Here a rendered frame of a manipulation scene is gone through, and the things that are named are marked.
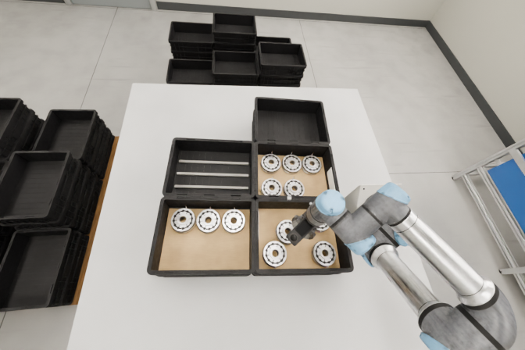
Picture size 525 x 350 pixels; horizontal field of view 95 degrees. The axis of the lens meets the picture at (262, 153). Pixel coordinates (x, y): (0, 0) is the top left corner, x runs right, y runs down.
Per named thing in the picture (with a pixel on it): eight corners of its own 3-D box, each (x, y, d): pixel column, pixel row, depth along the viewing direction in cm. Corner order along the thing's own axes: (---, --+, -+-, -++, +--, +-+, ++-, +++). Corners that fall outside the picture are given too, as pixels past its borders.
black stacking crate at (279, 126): (316, 114, 151) (322, 101, 141) (323, 155, 136) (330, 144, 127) (253, 110, 147) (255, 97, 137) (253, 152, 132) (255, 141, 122)
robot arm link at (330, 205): (337, 221, 65) (314, 198, 68) (323, 230, 75) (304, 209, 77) (354, 204, 68) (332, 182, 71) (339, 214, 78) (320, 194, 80)
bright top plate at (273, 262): (262, 266, 100) (262, 266, 100) (263, 241, 105) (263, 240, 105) (287, 266, 101) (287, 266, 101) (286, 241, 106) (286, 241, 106)
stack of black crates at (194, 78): (214, 78, 247) (213, 59, 227) (214, 101, 232) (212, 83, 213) (173, 77, 241) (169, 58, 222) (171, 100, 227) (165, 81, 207)
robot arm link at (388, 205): (557, 333, 56) (397, 181, 62) (518, 362, 58) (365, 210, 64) (515, 303, 68) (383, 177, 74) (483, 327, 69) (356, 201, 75)
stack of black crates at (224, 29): (251, 54, 272) (255, 15, 233) (253, 73, 258) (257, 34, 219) (215, 52, 267) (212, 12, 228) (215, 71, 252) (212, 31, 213)
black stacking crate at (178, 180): (252, 152, 132) (254, 141, 122) (252, 205, 117) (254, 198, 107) (177, 149, 127) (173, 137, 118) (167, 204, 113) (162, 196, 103)
